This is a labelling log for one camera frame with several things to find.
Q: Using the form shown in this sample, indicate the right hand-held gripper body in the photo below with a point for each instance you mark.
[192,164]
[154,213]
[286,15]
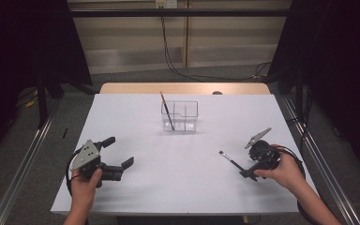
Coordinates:
[262,154]

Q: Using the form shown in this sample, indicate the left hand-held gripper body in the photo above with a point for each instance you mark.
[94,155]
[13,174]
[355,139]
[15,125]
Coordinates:
[87,154]

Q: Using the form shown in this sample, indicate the black makeup brush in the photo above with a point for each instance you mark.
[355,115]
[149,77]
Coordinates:
[229,158]

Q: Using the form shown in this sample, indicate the gold ferrule makeup brush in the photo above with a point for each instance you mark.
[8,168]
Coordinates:
[167,112]

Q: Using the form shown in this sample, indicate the clear acrylic organizer box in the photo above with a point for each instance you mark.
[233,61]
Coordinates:
[187,120]

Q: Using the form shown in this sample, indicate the person's right hand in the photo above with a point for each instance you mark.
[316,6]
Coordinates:
[287,172]

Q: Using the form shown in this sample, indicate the person's left hand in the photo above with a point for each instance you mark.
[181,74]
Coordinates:
[82,193]

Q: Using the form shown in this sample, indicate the small black floor object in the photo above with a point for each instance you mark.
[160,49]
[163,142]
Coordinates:
[65,132]

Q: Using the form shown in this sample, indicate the white table sheet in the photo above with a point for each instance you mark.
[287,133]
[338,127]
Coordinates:
[175,175]

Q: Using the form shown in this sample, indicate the wooden table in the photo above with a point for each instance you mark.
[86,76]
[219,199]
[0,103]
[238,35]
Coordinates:
[184,88]

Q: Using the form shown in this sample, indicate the black curtain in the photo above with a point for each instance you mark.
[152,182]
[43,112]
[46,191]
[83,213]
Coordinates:
[340,62]
[12,47]

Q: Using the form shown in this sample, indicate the metal floor rail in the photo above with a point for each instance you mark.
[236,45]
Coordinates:
[22,175]
[325,175]

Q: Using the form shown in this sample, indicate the black stand post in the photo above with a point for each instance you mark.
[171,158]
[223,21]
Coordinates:
[299,93]
[42,103]

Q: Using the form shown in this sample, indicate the white wall power outlet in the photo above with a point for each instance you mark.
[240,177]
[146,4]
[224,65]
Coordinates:
[166,3]

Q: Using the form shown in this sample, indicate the black horizontal frame bar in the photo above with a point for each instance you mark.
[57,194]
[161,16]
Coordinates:
[200,12]

